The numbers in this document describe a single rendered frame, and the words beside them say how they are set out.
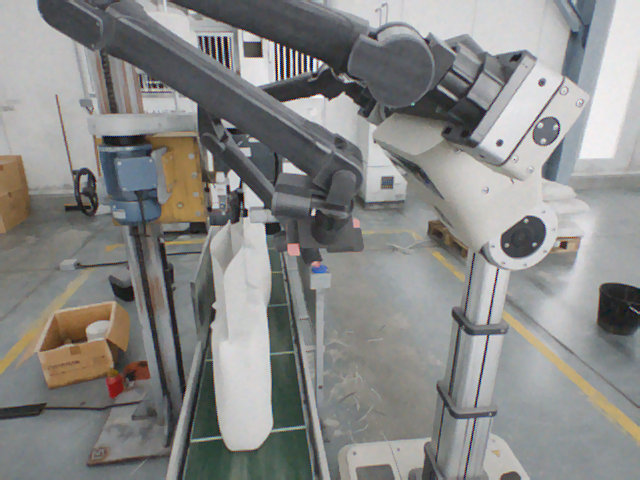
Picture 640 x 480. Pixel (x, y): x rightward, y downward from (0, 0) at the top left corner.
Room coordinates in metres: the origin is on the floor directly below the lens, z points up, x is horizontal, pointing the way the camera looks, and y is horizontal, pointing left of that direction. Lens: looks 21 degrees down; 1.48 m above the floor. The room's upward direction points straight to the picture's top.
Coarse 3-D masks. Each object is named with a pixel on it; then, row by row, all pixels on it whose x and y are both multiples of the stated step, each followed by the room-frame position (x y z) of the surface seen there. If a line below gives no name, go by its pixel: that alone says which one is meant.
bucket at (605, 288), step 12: (600, 288) 2.28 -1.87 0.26; (612, 288) 2.35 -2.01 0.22; (624, 288) 2.33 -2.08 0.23; (636, 288) 2.29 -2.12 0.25; (600, 300) 2.25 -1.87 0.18; (612, 300) 2.16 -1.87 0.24; (624, 300) 2.31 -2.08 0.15; (636, 300) 2.26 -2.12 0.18; (600, 312) 2.23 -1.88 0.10; (612, 312) 2.15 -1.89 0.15; (624, 312) 2.11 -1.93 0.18; (636, 312) 2.08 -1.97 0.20; (600, 324) 2.22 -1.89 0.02; (612, 324) 2.15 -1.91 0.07; (624, 324) 2.11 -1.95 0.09; (636, 324) 2.10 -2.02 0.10
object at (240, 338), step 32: (224, 256) 1.23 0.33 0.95; (224, 288) 0.86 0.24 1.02; (256, 288) 1.23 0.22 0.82; (224, 320) 0.94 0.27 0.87; (256, 320) 1.02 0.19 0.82; (224, 352) 0.91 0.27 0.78; (256, 352) 0.93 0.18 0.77; (224, 384) 0.91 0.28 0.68; (256, 384) 0.92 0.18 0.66; (224, 416) 0.91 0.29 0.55; (256, 416) 0.91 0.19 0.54; (256, 448) 0.94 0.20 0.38
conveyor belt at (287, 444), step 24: (288, 336) 1.56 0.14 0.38; (288, 360) 1.38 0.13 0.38; (288, 384) 1.24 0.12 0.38; (216, 408) 1.11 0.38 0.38; (288, 408) 1.11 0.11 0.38; (192, 432) 1.01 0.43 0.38; (216, 432) 1.01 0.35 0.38; (288, 432) 1.01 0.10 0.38; (192, 456) 0.91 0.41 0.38; (216, 456) 0.91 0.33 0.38; (240, 456) 0.91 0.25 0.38; (264, 456) 0.91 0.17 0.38; (288, 456) 0.91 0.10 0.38
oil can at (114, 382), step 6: (114, 366) 1.63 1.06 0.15; (108, 372) 1.53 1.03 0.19; (114, 372) 1.60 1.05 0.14; (108, 378) 1.58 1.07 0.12; (114, 378) 1.58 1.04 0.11; (120, 378) 1.60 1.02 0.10; (108, 384) 1.57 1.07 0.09; (114, 384) 1.57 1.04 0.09; (120, 384) 1.59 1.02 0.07; (108, 390) 1.57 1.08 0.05; (114, 390) 1.57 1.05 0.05; (120, 390) 1.59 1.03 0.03; (114, 396) 1.57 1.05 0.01
